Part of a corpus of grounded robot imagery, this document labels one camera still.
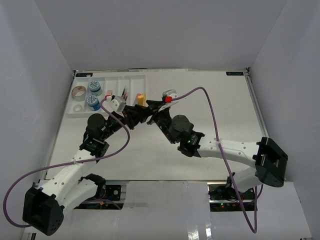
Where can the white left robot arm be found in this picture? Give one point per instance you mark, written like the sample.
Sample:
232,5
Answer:
45,207

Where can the orange capped glue stick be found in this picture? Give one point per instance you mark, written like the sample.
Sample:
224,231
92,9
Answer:
137,97

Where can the small clear tape roll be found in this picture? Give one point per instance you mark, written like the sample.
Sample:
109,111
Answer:
78,108

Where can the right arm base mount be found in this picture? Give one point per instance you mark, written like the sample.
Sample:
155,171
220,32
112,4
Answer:
223,198

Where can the yellow highlighter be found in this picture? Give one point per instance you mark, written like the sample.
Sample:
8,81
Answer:
141,99

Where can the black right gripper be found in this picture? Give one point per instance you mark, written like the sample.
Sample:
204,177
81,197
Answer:
155,105

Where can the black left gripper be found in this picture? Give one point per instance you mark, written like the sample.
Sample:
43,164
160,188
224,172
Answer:
130,116

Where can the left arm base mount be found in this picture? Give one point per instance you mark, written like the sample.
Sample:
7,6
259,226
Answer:
105,193

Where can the large clear tape roll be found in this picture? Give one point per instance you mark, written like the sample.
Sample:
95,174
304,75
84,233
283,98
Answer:
78,93

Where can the blue slime jar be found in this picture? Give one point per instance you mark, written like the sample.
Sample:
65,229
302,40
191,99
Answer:
95,88
93,102

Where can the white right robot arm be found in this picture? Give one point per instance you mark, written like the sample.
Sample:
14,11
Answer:
266,161

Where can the white compartment tray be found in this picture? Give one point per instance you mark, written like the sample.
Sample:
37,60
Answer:
88,90

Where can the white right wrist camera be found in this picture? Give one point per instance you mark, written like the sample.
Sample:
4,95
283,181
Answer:
167,99

